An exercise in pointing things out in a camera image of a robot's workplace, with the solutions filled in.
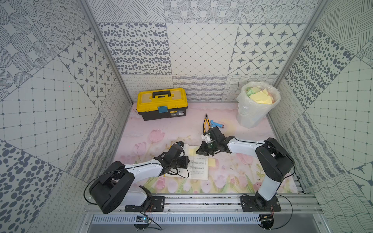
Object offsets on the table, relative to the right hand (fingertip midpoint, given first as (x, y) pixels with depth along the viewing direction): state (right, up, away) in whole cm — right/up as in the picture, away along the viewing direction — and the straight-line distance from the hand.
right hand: (197, 153), depth 88 cm
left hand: (-5, -2, -1) cm, 5 cm away
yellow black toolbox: (-24, +32, +13) cm, 42 cm away
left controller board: (-28, -29, -18) cm, 44 cm away
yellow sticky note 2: (+9, -5, -2) cm, 10 cm away
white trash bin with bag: (+35, +32, -4) cm, 47 cm away
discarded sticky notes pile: (+39, +36, 0) cm, 53 cm away
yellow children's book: (0, -7, -4) cm, 8 cm away
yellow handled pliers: (+8, +20, +20) cm, 29 cm away
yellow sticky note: (-3, 0, +3) cm, 4 cm away
